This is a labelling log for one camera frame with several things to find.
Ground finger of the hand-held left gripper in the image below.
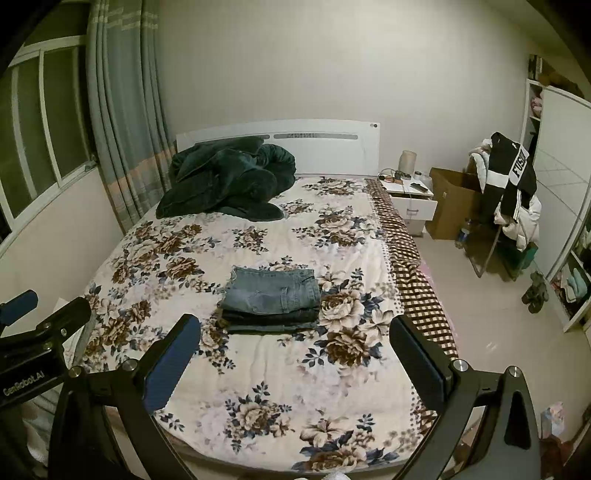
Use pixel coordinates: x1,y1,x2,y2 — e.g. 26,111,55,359
18,296,92,346
0,290,39,329

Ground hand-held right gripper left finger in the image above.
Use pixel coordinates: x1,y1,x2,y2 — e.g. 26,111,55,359
48,314,201,480

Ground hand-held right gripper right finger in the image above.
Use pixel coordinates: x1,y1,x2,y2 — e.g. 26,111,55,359
390,315,542,480

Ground light blue jeans pants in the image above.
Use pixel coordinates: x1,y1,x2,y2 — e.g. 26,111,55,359
219,266,320,313

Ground grey-blue folded jeans pants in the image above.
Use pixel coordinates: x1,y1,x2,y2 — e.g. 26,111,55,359
225,320,320,335

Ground dark blue folded jeans pants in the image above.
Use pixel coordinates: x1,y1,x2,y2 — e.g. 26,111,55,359
218,305,320,325

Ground brown checkered bed sheet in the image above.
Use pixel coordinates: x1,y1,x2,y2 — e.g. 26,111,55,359
367,179,461,432

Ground clear chair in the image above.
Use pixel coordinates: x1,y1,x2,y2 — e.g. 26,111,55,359
463,154,541,282

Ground plastic water bottle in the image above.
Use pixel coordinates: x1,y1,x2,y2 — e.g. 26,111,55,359
455,218,473,250

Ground olive green slippers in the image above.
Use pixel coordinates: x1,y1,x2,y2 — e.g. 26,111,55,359
521,271,550,314

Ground green bag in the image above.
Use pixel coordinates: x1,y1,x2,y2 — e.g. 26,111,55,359
507,240,539,278

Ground white nightstand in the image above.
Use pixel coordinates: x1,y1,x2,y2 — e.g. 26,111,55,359
379,173,439,237

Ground brown cardboard box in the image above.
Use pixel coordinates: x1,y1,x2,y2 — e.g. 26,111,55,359
427,167,486,241

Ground white puffy jacket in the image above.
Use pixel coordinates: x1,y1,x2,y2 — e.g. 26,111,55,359
493,193,542,251

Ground white framed window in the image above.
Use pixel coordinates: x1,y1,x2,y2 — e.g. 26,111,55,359
0,34,99,241

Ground dark green plush blanket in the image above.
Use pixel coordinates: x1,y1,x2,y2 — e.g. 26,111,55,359
156,136,297,222

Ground grey striped curtain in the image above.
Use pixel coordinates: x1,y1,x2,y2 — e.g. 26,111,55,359
86,0,177,237

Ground black and white jacket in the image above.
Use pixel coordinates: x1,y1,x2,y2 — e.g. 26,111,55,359
480,132,538,223

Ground white fluffy garment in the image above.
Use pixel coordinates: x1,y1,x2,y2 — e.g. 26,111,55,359
468,137,494,195

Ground white wardrobe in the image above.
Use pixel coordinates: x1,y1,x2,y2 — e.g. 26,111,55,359
521,54,591,334

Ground white bed frame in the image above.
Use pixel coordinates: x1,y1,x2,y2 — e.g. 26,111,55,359
104,119,402,477

